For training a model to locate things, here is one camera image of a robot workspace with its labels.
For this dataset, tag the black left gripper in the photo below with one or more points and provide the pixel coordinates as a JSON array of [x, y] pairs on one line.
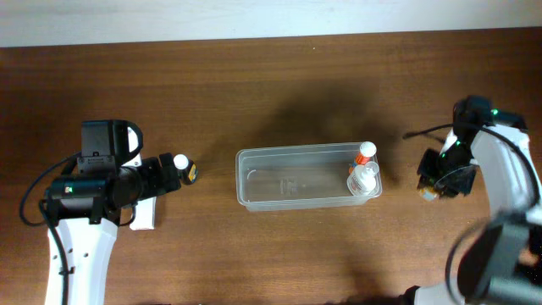
[[168, 174]]

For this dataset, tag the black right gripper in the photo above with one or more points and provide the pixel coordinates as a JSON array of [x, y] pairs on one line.
[[429, 174]]

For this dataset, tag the orange tube white cap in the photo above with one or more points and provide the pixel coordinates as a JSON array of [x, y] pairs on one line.
[[366, 151]]

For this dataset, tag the white plastic bottle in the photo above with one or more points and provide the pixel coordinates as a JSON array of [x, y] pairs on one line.
[[362, 179]]

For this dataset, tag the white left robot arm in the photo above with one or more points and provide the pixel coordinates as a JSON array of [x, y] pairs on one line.
[[105, 186]]

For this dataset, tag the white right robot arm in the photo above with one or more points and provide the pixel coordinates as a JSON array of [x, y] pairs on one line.
[[483, 265]]

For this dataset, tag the clear plastic container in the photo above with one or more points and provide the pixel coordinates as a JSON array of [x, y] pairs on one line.
[[298, 177]]

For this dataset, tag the dark bottle white cap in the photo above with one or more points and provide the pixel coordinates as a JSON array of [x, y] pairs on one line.
[[186, 169]]

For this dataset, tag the small gold lid jar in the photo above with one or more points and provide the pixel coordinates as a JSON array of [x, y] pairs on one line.
[[428, 194]]

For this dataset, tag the white green medicine box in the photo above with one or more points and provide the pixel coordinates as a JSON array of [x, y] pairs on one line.
[[145, 212]]

